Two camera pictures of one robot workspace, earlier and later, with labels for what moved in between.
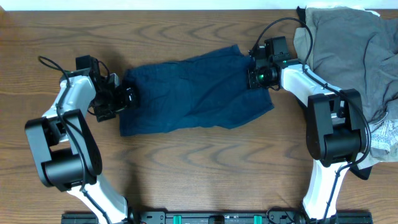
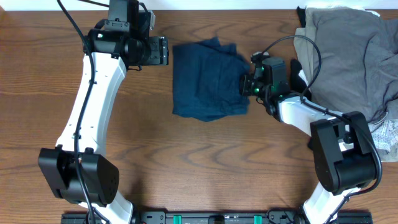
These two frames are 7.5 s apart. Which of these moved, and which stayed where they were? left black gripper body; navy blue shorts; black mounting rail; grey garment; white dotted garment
Moved: navy blue shorts; left black gripper body
Stayed: black mounting rail; white dotted garment; grey garment
